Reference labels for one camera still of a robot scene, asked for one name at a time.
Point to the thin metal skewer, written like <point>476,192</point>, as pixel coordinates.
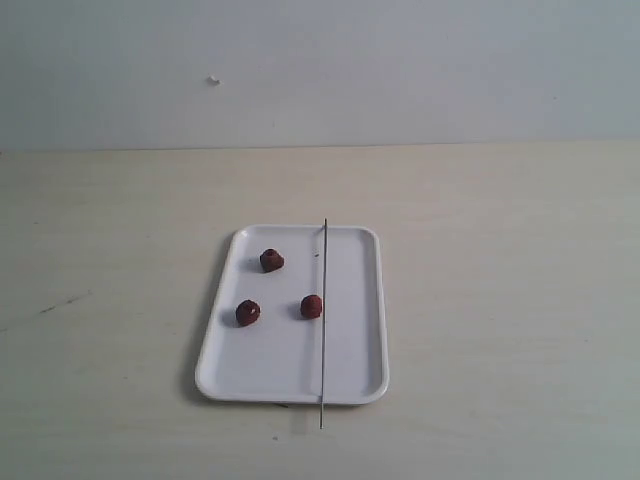
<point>323,327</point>

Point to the dark red fruit piece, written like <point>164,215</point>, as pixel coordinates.
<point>271,260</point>

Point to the white rectangular plastic tray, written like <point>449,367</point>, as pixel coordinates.
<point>277,359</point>

